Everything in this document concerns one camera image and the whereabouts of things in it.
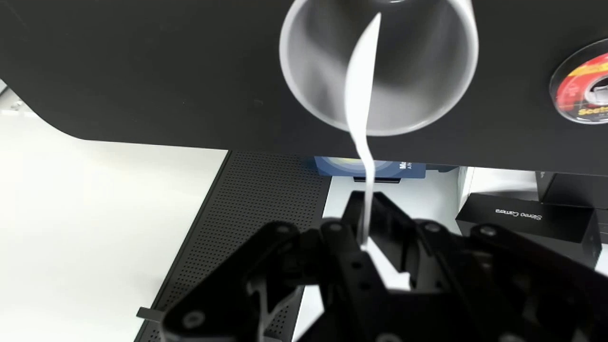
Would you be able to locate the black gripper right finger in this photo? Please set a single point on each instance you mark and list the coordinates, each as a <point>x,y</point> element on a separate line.
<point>495,285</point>

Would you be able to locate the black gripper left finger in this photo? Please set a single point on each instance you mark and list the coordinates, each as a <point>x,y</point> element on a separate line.
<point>291,266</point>

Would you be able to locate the white plastic spoon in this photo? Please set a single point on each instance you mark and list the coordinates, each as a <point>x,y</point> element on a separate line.
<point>362,95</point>

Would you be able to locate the white ceramic mug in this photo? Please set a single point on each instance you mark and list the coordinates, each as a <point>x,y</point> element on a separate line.
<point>405,68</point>

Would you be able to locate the black vertical pillar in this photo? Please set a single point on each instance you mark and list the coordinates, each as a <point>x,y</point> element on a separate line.
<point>253,201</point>

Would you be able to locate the small black box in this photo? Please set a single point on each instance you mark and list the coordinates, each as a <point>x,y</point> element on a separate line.
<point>533,218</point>

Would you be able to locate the blue flat object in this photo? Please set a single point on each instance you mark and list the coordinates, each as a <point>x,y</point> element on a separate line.
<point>335,165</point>

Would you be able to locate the red tape roll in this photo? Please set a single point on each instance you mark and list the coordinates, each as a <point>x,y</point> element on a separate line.
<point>586,81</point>

